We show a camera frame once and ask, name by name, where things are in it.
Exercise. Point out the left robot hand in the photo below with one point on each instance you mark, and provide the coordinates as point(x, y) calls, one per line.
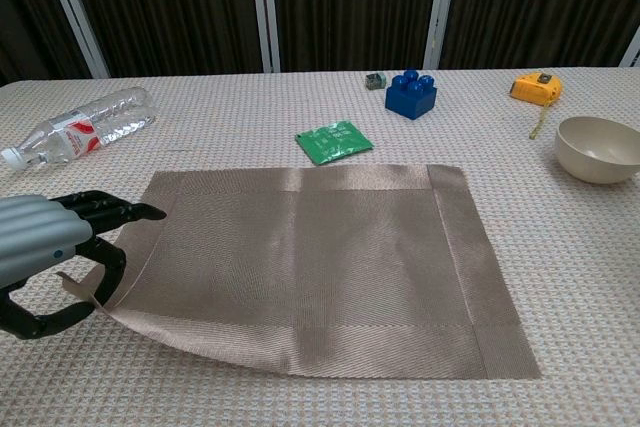
point(35, 237)

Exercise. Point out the brown woven placemat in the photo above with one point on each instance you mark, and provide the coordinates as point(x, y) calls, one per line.
point(325, 257)

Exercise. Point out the cream bowl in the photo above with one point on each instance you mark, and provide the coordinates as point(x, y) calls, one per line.
point(590, 167)

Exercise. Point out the clear plastic water bottle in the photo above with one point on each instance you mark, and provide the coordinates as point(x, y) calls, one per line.
point(75, 132)

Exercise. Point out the dark pleated partition panel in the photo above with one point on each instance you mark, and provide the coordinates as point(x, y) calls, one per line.
point(540, 2)
point(350, 7)
point(25, 12)
point(170, 7)

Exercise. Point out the green foil sachet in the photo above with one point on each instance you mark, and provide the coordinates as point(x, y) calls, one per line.
point(332, 143)

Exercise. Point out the small grey green cube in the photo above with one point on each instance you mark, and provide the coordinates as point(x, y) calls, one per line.
point(375, 82)

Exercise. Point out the blue toy building block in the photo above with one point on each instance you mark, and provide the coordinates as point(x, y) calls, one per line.
point(410, 102)

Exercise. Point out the yellow tape measure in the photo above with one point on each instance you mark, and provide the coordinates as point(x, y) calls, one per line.
point(535, 88)

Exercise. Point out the checkered beige tablecloth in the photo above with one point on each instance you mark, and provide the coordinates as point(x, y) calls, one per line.
point(575, 272)

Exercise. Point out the white metal partition post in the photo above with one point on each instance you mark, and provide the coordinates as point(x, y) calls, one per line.
point(75, 17)
point(440, 12)
point(265, 12)
point(634, 49)

